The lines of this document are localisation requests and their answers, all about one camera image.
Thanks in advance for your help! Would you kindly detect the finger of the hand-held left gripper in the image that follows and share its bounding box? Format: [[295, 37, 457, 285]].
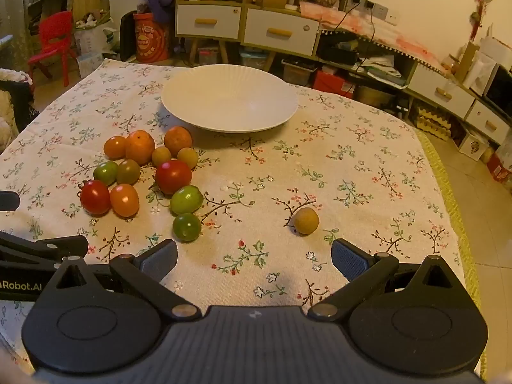
[[0, 191, 20, 211], [0, 230, 89, 267]]

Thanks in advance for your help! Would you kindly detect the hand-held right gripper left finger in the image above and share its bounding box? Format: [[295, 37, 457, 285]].
[[38, 239, 202, 323]]

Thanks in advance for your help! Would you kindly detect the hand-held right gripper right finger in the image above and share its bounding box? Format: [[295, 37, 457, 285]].
[[307, 238, 468, 321]]

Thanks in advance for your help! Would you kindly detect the orange tomato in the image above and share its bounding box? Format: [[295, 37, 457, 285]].
[[103, 135, 128, 160], [109, 183, 140, 218]]

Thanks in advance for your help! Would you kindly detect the red tomato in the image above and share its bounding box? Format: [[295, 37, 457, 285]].
[[79, 180, 111, 215], [155, 160, 193, 195]]

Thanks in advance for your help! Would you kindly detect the brownish green tomato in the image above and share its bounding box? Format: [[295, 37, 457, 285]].
[[116, 159, 141, 185]]

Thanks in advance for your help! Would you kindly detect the tangerine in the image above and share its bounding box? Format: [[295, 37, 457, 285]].
[[125, 130, 156, 166], [164, 125, 193, 156]]

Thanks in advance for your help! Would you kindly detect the white ribbed plate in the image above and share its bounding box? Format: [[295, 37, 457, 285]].
[[161, 64, 299, 133]]

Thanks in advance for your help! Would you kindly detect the beige fluffy blanket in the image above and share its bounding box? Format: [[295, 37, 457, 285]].
[[0, 68, 35, 153]]

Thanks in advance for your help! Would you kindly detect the black cloth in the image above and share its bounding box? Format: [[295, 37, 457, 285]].
[[0, 80, 38, 132]]

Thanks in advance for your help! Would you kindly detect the floral tablecloth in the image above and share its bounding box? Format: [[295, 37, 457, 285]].
[[0, 58, 468, 377]]

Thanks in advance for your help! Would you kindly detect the yellow green table mat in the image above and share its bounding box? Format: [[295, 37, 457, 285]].
[[414, 128, 491, 380]]

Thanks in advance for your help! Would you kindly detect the stack of egg cartons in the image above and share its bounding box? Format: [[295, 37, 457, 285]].
[[415, 104, 452, 141]]

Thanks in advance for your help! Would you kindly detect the wide clear storage box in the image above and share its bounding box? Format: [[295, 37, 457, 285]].
[[356, 86, 396, 109]]

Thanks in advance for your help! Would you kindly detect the white patterned box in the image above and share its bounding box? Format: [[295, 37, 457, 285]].
[[459, 131, 491, 161]]

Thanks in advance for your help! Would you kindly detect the red gift box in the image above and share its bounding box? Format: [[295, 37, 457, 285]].
[[314, 70, 356, 99]]

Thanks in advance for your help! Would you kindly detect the red snack box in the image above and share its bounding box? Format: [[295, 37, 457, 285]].
[[488, 150, 512, 187]]

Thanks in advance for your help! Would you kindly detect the red plastic chair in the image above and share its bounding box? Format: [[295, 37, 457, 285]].
[[27, 11, 77, 87]]

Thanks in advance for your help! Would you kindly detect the black lid storage box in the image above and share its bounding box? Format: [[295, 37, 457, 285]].
[[282, 59, 316, 86]]

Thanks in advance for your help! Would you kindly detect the long wooden media stand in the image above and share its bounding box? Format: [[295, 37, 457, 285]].
[[318, 28, 512, 147]]

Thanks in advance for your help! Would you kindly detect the pile of white papers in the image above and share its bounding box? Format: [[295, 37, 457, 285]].
[[362, 54, 404, 80]]

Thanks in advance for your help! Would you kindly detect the grey curtain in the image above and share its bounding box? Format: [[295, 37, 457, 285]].
[[0, 0, 33, 73]]

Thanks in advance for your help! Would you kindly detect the black tray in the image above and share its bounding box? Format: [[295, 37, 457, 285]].
[[320, 34, 359, 65]]

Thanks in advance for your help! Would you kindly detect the black bag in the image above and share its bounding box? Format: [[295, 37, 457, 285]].
[[120, 10, 139, 62]]

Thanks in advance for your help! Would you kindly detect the small clear storage box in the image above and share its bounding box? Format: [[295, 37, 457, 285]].
[[198, 48, 220, 67]]

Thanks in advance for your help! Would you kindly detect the low wooden cabinet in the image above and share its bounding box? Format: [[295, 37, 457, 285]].
[[242, 3, 321, 73]]

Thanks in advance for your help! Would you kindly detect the orange printed bucket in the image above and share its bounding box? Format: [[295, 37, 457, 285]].
[[133, 10, 173, 65]]

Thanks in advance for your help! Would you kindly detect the tall wooden shelf cabinet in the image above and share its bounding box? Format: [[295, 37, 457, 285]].
[[175, 0, 246, 67]]

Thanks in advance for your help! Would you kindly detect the teal lid storage box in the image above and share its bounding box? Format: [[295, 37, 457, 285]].
[[240, 47, 268, 70]]

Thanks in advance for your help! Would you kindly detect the pink floral cloth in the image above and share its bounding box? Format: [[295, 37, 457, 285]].
[[300, 2, 446, 73]]

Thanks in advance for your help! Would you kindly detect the white paper bag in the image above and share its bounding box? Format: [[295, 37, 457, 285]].
[[464, 50, 497, 89]]

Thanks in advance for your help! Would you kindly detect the black and white microwave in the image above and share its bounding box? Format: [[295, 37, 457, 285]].
[[482, 64, 512, 113]]

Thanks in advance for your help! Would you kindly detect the tall cardboard box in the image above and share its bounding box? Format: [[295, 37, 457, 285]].
[[456, 42, 481, 76]]

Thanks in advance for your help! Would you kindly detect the large white box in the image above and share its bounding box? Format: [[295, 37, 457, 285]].
[[478, 36, 512, 68]]

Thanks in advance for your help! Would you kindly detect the red hanging ornament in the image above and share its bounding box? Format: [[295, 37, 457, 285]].
[[470, 0, 493, 43]]

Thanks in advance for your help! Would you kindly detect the white drawer wooden handle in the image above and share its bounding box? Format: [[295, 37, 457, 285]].
[[407, 64, 475, 118], [177, 5, 243, 41], [244, 8, 320, 57], [466, 102, 510, 145]]

